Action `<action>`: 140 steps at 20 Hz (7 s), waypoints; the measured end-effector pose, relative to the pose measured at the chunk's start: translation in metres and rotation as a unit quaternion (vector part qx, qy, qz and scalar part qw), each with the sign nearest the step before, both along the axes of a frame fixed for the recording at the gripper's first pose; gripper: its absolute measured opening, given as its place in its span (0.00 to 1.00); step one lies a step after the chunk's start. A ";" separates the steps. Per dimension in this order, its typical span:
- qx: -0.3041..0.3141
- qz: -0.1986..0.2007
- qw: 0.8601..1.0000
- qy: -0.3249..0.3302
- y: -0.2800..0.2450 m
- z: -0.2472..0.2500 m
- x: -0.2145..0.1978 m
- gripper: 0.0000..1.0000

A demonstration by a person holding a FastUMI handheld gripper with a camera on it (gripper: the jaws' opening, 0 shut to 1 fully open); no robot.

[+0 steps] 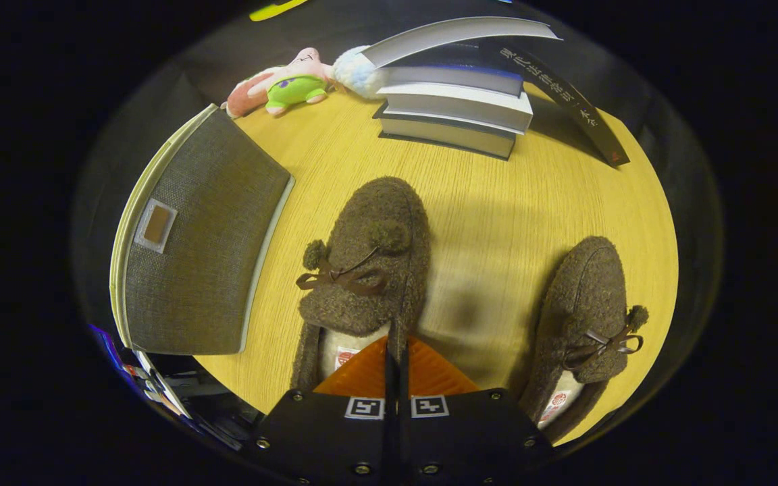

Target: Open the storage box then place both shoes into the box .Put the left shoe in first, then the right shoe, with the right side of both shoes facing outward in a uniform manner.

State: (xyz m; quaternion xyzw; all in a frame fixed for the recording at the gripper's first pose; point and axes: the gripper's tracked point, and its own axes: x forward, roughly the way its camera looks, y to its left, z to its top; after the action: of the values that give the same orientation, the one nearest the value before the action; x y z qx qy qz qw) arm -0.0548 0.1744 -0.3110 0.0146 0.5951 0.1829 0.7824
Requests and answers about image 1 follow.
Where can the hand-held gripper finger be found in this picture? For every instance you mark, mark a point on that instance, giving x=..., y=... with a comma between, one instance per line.
x=404, y=378
x=390, y=378

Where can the brown fuzzy shoe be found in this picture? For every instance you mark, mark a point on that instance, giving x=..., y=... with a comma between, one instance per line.
x=375, y=223
x=585, y=297

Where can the grey fabric storage box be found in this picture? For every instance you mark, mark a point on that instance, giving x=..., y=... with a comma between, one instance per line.
x=213, y=243

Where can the open laptop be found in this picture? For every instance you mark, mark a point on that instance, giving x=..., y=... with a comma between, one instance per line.
x=109, y=344

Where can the thick black cover book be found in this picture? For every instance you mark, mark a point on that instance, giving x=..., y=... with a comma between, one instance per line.
x=450, y=133

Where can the thick white book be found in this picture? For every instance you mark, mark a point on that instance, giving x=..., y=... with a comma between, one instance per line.
x=463, y=106

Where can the dark blue cover book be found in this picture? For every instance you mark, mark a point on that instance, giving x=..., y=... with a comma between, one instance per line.
x=456, y=77

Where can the white blue cloud plush toy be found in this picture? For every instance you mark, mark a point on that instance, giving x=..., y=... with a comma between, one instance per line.
x=356, y=73

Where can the pink starfish plush toy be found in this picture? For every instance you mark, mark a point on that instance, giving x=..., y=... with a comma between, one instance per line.
x=294, y=84

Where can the watermelon slice plush toy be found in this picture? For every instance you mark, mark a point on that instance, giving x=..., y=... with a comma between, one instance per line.
x=244, y=98

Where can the slim black book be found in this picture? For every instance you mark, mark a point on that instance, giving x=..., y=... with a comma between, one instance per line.
x=564, y=94

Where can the pale blue cover book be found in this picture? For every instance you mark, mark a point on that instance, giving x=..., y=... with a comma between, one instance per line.
x=443, y=32

